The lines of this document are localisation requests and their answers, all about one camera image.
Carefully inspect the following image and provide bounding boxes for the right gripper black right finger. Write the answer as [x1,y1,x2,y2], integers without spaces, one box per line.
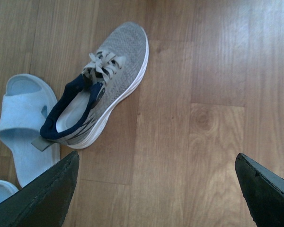
[235,153,284,227]

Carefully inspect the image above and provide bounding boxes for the light blue slide sandal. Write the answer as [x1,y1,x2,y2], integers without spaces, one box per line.
[0,74,60,187]
[0,180,18,203]

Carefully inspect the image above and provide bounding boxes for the grey sneaker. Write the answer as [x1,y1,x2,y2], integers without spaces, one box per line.
[32,22,149,151]

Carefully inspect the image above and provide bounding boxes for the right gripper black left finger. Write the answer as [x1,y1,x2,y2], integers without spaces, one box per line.
[0,151,80,227]

